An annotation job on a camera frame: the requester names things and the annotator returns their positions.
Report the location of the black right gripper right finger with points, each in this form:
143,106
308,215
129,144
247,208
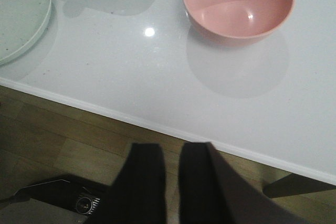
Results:
211,191

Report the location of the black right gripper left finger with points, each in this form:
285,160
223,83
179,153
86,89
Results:
138,193

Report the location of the pink plastic bowl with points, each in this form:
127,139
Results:
237,23

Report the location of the dark table leg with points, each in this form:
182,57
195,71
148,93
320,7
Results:
294,184

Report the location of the mint green round plate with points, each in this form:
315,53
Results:
22,23

